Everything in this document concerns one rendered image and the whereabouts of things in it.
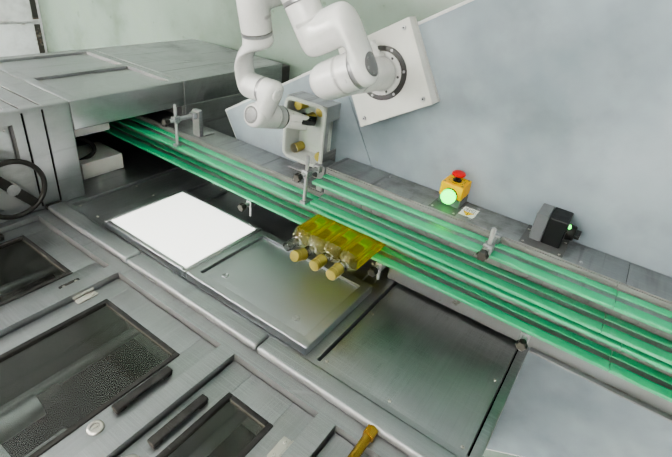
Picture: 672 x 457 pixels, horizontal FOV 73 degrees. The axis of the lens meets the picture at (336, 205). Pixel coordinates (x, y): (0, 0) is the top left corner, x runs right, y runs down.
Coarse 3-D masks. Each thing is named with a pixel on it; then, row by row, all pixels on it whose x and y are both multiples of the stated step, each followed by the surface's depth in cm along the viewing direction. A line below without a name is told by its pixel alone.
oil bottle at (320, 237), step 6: (330, 222) 145; (336, 222) 146; (324, 228) 142; (330, 228) 142; (336, 228) 142; (342, 228) 143; (312, 234) 138; (318, 234) 138; (324, 234) 139; (330, 234) 139; (336, 234) 141; (312, 240) 136; (318, 240) 136; (324, 240) 136; (318, 246) 135; (318, 252) 136
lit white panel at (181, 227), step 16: (144, 208) 169; (160, 208) 170; (176, 208) 171; (192, 208) 172; (208, 208) 174; (128, 224) 159; (144, 224) 160; (160, 224) 161; (176, 224) 162; (192, 224) 163; (208, 224) 164; (224, 224) 165; (240, 224) 166; (144, 240) 151; (160, 240) 152; (176, 240) 153; (192, 240) 154; (208, 240) 155; (224, 240) 156; (176, 256) 146; (192, 256) 147
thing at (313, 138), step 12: (288, 108) 157; (312, 108) 159; (324, 108) 148; (324, 120) 149; (288, 132) 162; (300, 132) 166; (312, 132) 163; (324, 132) 151; (288, 144) 164; (312, 144) 165; (288, 156) 164; (300, 156) 163; (312, 156) 164
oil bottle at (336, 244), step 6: (348, 228) 143; (342, 234) 139; (348, 234) 140; (354, 234) 140; (360, 234) 141; (330, 240) 136; (336, 240) 136; (342, 240) 137; (348, 240) 137; (354, 240) 139; (324, 246) 134; (330, 246) 134; (336, 246) 134; (342, 246) 134; (330, 252) 133; (336, 252) 133; (336, 258) 134
